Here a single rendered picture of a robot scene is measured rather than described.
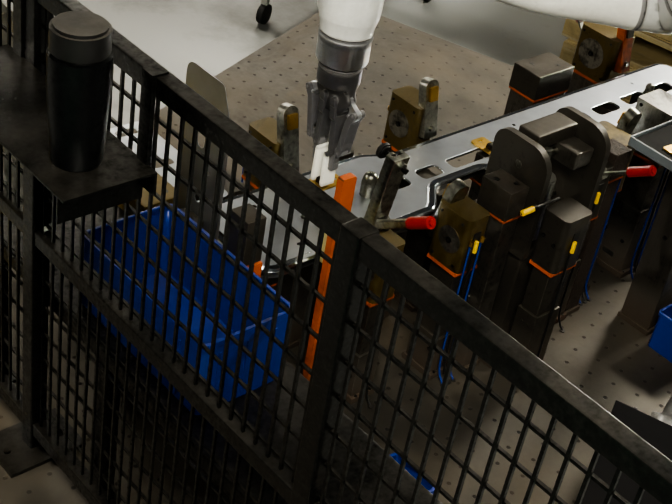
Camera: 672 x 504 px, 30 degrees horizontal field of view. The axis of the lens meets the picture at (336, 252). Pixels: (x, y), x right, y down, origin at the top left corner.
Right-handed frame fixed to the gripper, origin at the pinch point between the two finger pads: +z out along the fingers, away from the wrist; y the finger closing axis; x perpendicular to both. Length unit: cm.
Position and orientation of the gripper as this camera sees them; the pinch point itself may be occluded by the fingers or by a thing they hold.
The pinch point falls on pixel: (324, 164)
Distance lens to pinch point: 220.8
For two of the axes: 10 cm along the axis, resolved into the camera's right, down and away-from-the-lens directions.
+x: -7.5, 3.0, -5.9
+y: -6.5, -5.2, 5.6
